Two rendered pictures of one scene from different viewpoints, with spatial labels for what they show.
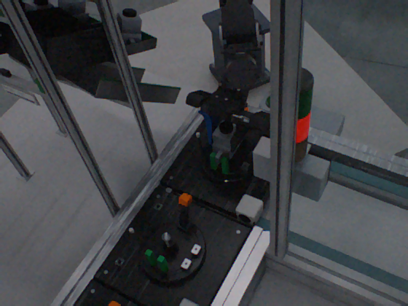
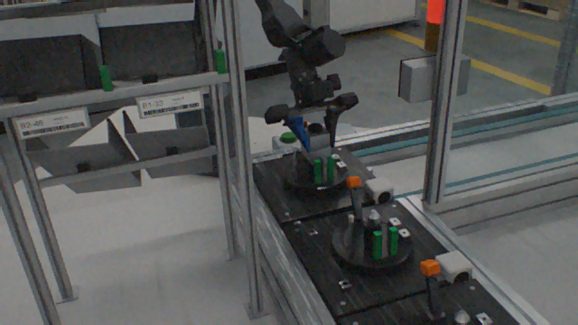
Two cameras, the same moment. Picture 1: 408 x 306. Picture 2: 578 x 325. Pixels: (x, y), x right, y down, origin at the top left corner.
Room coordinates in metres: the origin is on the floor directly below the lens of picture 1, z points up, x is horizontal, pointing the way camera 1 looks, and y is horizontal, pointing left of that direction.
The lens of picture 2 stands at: (0.14, 0.78, 1.56)
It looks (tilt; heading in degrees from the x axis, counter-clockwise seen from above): 29 degrees down; 304
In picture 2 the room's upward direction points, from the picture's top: 3 degrees counter-clockwise
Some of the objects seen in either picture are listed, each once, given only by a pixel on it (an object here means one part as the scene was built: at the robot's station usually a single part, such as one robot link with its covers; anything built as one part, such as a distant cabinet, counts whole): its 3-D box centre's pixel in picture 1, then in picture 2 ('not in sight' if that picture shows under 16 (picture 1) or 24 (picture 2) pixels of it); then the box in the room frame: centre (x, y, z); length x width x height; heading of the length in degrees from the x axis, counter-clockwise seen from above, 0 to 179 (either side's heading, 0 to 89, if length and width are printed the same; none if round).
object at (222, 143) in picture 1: (225, 139); (317, 143); (0.63, -0.04, 1.06); 0.08 x 0.04 x 0.07; 143
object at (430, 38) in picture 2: not in sight; (439, 34); (0.43, -0.13, 1.28); 0.05 x 0.05 x 0.05
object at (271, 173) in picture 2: (230, 162); (315, 182); (0.64, -0.05, 0.96); 0.24 x 0.24 x 0.02; 53
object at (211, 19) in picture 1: (238, 48); (205, 128); (1.02, -0.14, 0.96); 0.15 x 0.15 x 0.20; 16
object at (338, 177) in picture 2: (229, 157); (315, 174); (0.64, -0.05, 0.98); 0.14 x 0.14 x 0.02
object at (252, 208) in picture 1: (249, 210); (378, 191); (0.50, -0.07, 0.97); 0.05 x 0.05 x 0.04; 53
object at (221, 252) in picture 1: (169, 243); (372, 229); (0.43, 0.10, 1.01); 0.24 x 0.24 x 0.13; 53
